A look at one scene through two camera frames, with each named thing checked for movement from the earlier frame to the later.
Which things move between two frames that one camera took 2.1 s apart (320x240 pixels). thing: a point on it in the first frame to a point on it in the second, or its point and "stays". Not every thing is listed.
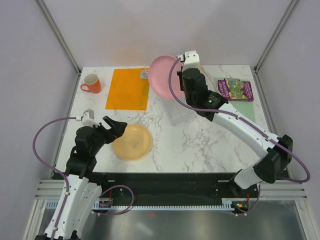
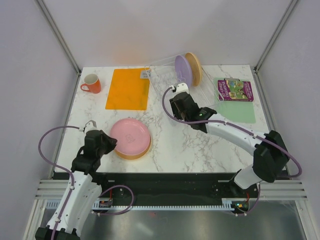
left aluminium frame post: [58, 35] stays
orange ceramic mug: [93, 83] stays
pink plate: [158, 75] to [132, 136]
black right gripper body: [179, 73] to [176, 113]
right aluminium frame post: [291, 5] stays
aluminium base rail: [269, 189] stays
